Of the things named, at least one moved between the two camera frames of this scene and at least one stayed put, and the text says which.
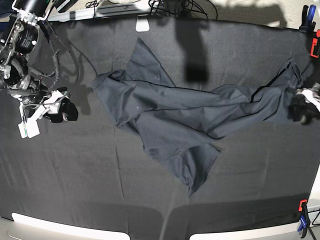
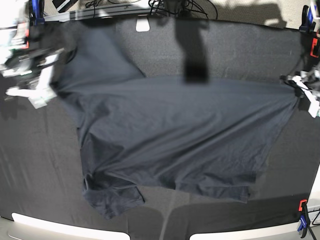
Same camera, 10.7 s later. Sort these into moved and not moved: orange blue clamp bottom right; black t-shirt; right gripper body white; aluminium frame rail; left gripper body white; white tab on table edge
Moved: right gripper body white; left gripper body white; black t-shirt
Not moved: orange blue clamp bottom right; aluminium frame rail; white tab on table edge
